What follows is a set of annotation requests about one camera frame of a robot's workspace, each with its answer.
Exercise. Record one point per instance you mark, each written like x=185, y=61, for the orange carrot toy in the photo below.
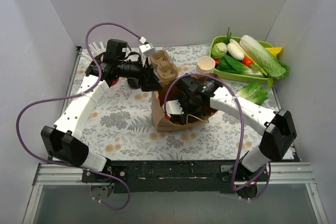
x=247, y=61

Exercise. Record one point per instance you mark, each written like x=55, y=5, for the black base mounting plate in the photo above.
x=166, y=176

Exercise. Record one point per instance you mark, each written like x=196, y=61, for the small bok choy toy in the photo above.
x=254, y=93

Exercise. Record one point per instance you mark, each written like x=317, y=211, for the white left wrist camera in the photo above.
x=146, y=49

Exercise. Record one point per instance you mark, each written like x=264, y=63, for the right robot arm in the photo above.
x=276, y=129

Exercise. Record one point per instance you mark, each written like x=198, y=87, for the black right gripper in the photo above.
x=187, y=106

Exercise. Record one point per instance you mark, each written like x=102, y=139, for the white radish toy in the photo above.
x=235, y=50

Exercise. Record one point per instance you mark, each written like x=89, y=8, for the napa cabbage toy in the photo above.
x=264, y=58

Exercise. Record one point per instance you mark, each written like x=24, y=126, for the floral patterned table mat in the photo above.
x=121, y=128

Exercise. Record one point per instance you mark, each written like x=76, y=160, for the white paper cup stack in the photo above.
x=205, y=65

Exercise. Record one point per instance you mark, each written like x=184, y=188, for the red plastic straw cup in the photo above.
x=114, y=82

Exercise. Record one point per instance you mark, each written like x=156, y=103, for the black plastic cup lids stack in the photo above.
x=133, y=83

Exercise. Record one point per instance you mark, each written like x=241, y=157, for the brown pulp cup carrier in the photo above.
x=164, y=66

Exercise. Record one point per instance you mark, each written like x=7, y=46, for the white wrapped straws bundle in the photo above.
x=98, y=47

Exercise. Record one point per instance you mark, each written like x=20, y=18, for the green vegetable tray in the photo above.
x=233, y=76

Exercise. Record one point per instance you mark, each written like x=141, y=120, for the round green cabbage toy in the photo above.
x=219, y=50

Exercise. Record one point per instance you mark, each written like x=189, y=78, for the aluminium frame rail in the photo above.
x=277, y=173

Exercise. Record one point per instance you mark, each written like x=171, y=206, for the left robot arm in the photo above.
x=62, y=140

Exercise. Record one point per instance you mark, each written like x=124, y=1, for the green bok choy toy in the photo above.
x=228, y=64

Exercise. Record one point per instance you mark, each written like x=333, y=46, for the yellow pepper toy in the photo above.
x=274, y=51

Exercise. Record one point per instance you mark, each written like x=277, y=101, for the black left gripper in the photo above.
x=146, y=76

